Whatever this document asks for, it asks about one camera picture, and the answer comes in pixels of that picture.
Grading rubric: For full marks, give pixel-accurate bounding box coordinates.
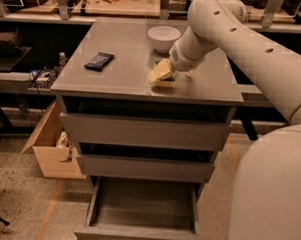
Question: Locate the green and yellow sponge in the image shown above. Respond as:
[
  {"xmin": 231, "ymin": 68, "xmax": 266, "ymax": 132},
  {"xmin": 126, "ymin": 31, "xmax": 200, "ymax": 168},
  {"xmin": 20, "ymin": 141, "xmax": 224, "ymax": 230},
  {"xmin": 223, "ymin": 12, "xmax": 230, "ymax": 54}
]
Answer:
[{"xmin": 151, "ymin": 81, "xmax": 175, "ymax": 87}]

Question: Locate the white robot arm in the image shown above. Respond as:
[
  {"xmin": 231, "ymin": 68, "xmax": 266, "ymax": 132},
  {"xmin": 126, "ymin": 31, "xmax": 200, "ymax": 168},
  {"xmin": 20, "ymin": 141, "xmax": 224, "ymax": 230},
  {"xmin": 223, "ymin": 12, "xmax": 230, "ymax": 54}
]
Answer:
[{"xmin": 168, "ymin": 0, "xmax": 301, "ymax": 240}]

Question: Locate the wooden workbench with clutter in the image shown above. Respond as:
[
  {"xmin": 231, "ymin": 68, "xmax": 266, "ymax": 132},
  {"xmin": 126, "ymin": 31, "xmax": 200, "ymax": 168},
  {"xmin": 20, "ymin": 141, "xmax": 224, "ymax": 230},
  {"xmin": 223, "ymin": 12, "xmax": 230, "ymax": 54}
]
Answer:
[{"xmin": 0, "ymin": 0, "xmax": 301, "ymax": 27}]

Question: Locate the grey drawer cabinet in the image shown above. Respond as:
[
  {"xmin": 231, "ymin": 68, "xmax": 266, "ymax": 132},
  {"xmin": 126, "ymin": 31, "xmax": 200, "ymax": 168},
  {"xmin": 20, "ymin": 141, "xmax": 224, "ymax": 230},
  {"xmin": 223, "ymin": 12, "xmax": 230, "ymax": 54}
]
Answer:
[{"xmin": 47, "ymin": 15, "xmax": 248, "ymax": 194}]

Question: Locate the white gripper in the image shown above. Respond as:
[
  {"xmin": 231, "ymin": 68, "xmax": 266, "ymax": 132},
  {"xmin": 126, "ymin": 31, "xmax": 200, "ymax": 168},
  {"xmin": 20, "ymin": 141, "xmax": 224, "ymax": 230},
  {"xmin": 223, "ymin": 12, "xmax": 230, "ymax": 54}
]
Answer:
[{"xmin": 147, "ymin": 27, "xmax": 217, "ymax": 84}]

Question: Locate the small clear plastic bottle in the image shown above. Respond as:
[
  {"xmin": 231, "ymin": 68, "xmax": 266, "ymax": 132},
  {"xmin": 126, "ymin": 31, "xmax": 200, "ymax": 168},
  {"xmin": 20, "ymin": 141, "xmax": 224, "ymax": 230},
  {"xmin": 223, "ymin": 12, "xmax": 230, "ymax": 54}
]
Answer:
[{"xmin": 59, "ymin": 52, "xmax": 67, "ymax": 69}]

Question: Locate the grey open bottom drawer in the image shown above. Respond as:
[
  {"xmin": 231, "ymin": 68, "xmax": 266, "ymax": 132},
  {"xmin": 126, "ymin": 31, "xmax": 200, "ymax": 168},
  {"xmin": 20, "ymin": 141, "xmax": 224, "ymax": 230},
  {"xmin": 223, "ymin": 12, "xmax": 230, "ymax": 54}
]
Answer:
[{"xmin": 74, "ymin": 177, "xmax": 209, "ymax": 240}]

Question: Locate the open cardboard box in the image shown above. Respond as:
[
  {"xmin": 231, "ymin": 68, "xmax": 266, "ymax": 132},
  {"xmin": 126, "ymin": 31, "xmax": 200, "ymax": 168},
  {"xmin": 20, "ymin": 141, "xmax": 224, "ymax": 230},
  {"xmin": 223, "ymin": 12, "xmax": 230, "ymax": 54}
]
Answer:
[{"xmin": 21, "ymin": 101, "xmax": 86, "ymax": 179}]

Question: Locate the grey middle drawer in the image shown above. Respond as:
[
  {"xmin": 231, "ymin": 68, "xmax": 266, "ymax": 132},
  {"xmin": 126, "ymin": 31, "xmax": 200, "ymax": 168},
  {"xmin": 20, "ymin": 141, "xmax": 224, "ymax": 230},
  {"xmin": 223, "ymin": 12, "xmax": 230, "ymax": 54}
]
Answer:
[{"xmin": 77, "ymin": 155, "xmax": 215, "ymax": 183}]

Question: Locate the white ceramic bowl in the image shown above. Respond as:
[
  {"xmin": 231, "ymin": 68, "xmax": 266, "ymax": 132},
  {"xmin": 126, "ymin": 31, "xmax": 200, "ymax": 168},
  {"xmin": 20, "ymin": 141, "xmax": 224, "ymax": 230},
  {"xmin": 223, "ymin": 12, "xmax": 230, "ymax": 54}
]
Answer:
[{"xmin": 147, "ymin": 25, "xmax": 181, "ymax": 53}]

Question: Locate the grey top drawer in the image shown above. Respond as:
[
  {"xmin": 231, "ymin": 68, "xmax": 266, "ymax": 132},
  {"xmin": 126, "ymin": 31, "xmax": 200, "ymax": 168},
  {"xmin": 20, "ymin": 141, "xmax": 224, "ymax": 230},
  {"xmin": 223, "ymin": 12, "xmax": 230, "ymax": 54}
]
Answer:
[{"xmin": 60, "ymin": 113, "xmax": 229, "ymax": 151}]

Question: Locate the tray of small parts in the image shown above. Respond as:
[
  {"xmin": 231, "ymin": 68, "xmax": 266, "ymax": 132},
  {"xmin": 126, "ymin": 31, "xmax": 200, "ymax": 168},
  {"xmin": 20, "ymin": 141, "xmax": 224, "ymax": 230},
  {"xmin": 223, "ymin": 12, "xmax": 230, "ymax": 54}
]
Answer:
[{"xmin": 30, "ymin": 67, "xmax": 61, "ymax": 90}]

